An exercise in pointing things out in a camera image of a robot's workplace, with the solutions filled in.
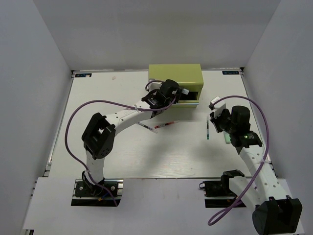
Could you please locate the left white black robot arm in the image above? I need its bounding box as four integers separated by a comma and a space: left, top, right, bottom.
82, 79, 183, 196

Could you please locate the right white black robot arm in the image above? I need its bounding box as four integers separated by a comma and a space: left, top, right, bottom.
210, 104, 303, 235

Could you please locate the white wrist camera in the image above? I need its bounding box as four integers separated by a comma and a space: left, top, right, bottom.
146, 79, 163, 91
208, 96, 226, 118

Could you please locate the red gel pen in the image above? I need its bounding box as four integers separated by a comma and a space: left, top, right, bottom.
154, 120, 179, 129

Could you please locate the purple clear pen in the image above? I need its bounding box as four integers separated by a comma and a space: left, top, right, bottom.
137, 122, 158, 134

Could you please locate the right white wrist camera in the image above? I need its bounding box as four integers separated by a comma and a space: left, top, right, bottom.
208, 96, 226, 118

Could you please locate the green gel pen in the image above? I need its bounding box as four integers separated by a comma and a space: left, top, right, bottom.
206, 116, 210, 140

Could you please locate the blue corner label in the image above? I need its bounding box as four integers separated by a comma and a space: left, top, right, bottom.
222, 70, 240, 75
75, 73, 92, 78

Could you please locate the left blue corner label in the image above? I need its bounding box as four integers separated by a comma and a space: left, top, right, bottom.
75, 73, 92, 78

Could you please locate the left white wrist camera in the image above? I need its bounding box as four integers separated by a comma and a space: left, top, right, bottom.
146, 79, 163, 91

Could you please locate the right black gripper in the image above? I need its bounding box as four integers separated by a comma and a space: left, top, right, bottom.
210, 108, 236, 134

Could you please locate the right blue corner label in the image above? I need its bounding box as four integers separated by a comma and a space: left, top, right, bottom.
222, 70, 240, 75

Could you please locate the green metal drawer chest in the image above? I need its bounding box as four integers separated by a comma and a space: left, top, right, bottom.
148, 64, 204, 108

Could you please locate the green highlighter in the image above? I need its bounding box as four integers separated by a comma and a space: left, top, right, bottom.
224, 132, 231, 144

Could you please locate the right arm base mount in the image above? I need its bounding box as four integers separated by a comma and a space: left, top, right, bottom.
199, 170, 247, 209

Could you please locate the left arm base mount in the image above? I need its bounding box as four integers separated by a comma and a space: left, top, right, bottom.
71, 179, 124, 207

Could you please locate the blue highlighter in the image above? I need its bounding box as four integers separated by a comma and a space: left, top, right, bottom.
181, 89, 189, 95

